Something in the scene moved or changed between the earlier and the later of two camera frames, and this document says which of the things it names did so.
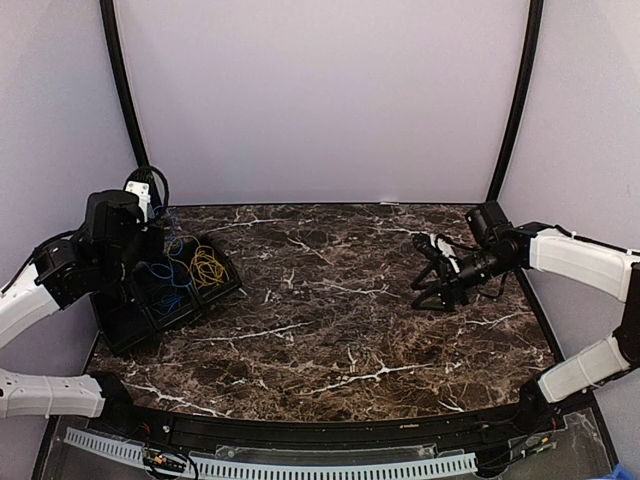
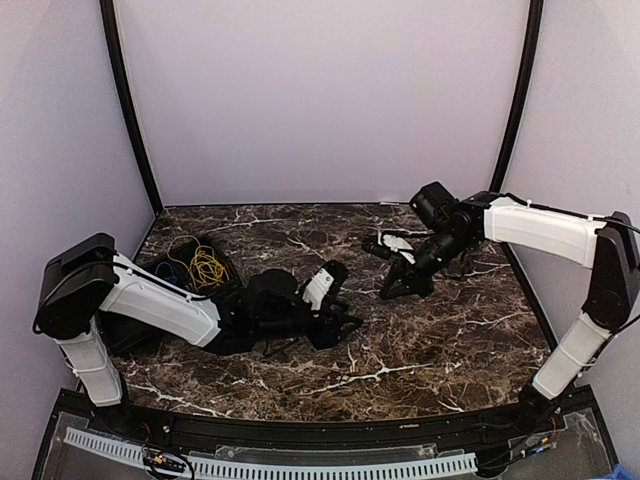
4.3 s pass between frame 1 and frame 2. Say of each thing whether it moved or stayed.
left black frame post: stayed
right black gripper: moved
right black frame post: stayed
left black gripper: moved
